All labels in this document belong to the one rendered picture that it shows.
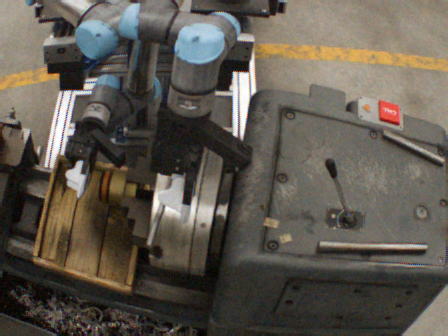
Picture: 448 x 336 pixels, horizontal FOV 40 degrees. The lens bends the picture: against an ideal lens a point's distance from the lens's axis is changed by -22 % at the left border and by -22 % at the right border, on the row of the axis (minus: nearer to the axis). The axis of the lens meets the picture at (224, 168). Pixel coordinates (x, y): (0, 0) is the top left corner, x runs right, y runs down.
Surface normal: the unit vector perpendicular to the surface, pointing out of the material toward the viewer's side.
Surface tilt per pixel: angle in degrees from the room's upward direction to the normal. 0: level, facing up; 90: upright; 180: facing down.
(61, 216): 0
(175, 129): 70
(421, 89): 0
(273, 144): 0
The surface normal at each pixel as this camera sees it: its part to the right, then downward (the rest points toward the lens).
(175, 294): 0.08, -0.56
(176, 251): -0.12, 0.62
